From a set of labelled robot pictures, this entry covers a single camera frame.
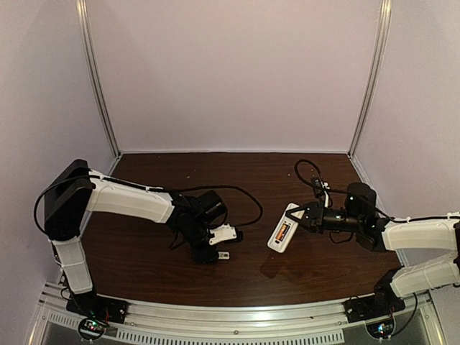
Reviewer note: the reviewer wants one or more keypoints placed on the aluminium frame post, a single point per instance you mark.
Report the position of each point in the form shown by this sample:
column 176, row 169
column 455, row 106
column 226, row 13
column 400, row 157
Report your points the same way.
column 380, row 44
column 88, row 46

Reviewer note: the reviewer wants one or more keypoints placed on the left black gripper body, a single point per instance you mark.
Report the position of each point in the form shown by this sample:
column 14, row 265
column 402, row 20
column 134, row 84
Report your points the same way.
column 203, row 254

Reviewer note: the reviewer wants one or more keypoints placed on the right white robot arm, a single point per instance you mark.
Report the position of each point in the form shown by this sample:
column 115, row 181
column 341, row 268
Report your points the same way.
column 377, row 232

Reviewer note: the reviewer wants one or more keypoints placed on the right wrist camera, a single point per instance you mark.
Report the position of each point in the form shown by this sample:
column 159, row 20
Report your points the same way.
column 320, row 191

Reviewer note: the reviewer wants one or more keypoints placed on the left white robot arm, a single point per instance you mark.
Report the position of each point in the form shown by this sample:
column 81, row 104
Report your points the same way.
column 79, row 190

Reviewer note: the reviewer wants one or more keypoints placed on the aluminium front rail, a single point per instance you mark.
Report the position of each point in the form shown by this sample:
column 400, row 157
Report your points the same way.
column 313, row 323

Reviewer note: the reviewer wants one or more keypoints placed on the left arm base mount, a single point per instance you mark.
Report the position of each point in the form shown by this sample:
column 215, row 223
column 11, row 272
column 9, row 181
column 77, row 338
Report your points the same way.
column 96, row 307

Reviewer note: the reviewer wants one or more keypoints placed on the white remote control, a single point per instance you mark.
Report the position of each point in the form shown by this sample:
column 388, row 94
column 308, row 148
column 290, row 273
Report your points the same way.
column 280, row 247

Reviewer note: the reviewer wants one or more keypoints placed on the right aluminium frame post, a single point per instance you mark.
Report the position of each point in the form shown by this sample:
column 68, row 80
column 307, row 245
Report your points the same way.
column 380, row 44

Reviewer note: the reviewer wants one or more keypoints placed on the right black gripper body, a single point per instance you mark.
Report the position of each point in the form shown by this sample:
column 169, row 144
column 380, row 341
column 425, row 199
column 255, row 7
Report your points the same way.
column 311, row 217

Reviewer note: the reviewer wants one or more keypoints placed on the purple battery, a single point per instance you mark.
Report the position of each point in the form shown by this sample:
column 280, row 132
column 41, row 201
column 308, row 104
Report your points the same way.
column 286, row 232

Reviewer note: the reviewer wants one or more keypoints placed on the left aluminium frame post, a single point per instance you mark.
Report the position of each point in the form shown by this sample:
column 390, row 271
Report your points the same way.
column 88, row 46

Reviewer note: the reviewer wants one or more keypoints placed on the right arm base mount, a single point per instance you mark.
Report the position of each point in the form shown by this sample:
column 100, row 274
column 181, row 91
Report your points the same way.
column 383, row 302

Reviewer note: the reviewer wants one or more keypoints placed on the white battery cover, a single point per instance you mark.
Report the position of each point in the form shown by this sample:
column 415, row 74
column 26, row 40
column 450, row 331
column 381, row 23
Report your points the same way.
column 223, row 256

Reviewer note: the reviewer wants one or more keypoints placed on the orange battery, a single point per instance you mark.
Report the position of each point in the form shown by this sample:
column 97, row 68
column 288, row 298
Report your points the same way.
column 279, row 236

